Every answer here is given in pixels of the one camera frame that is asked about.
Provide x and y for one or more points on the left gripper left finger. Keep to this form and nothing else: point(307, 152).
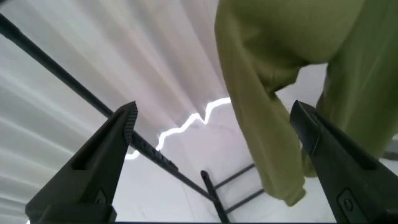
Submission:
point(90, 186)

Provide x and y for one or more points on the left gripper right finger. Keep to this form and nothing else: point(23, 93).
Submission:
point(339, 174)

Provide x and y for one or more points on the green long-sleeved shirt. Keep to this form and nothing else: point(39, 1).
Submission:
point(264, 46)

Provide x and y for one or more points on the black clothes rack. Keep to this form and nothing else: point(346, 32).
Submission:
point(62, 74)

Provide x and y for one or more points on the white curtain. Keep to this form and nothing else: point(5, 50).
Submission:
point(124, 46)

